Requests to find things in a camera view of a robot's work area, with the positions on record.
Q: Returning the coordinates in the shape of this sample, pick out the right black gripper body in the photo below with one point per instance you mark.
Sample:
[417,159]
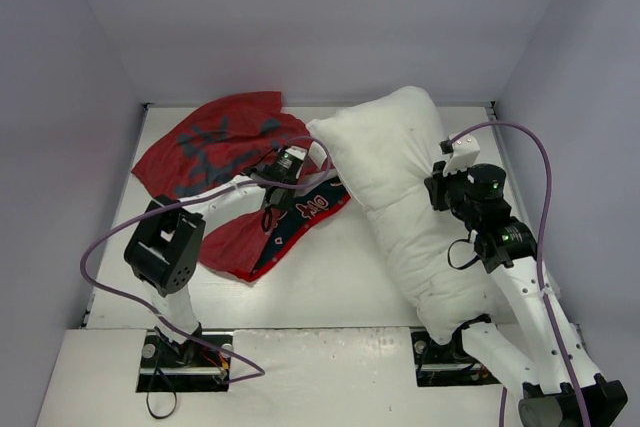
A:
[437,186]

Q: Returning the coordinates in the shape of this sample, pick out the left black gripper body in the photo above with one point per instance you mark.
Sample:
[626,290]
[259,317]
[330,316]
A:
[310,159]

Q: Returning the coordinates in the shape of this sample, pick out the white pillow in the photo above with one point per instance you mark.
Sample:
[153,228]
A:
[383,151]

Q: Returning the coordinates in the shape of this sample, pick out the red navy pillowcase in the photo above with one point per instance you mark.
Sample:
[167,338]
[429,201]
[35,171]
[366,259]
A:
[218,141]

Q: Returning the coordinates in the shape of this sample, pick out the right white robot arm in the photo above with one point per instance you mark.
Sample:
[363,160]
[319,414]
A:
[555,383]

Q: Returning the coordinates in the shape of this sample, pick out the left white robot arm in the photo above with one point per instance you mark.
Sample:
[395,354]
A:
[163,250]

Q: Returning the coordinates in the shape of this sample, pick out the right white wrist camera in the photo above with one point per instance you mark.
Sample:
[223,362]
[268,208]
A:
[459,155]

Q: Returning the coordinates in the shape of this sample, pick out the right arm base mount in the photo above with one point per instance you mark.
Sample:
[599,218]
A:
[446,365]

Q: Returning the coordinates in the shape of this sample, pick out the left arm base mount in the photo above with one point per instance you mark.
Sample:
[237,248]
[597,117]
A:
[164,368]

